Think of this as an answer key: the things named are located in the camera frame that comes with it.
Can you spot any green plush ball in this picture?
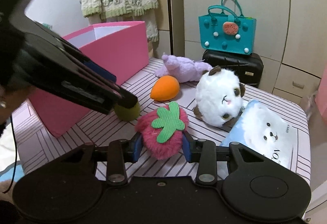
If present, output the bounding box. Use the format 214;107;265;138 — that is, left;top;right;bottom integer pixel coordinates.
114;102;140;122

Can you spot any pink strawberry plush toy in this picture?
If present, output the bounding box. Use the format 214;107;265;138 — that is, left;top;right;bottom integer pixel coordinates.
135;101;189;160

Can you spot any soft cotton tissue pack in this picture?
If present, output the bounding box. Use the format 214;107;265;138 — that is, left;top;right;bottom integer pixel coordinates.
221;100;297;169

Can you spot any person's left hand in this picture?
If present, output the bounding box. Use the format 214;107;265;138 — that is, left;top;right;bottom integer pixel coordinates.
1;86;35;124

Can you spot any orange plush carrot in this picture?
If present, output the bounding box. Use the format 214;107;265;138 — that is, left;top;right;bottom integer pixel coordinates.
150;75;180;101

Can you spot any pink cardboard storage box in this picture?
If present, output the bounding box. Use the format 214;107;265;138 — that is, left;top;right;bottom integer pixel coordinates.
29;21;149;137

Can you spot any white panda plush toy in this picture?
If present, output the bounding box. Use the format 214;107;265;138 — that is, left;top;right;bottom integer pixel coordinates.
193;66;245;127

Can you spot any purple plush toy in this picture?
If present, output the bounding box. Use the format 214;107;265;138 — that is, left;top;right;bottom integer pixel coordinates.
155;54;213;83

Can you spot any striped pink table cover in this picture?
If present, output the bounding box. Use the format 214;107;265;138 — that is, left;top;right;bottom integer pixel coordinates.
13;58;311;182

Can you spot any black suitcase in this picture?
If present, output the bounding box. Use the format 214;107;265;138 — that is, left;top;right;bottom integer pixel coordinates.
202;50;264;88

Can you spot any teal felt tote bag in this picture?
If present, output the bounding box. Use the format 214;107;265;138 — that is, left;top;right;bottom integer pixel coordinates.
198;0;257;56

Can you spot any pink paper bag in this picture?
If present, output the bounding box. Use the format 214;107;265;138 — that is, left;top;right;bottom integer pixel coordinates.
315;67;327;123

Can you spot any beige wardrobe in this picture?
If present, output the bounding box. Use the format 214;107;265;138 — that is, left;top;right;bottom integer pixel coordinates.
171;0;326;103

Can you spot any black cable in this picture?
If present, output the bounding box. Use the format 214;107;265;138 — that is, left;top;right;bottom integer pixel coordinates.
2;115;18;194

